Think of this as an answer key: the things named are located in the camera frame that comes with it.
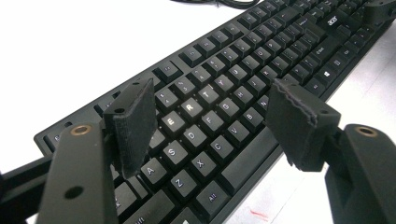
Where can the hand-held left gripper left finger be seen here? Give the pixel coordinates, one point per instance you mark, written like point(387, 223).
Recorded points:
point(132, 130)

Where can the black computer keyboard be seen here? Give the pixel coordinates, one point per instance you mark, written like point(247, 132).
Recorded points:
point(224, 93)

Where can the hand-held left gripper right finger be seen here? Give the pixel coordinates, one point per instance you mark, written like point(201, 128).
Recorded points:
point(295, 130)

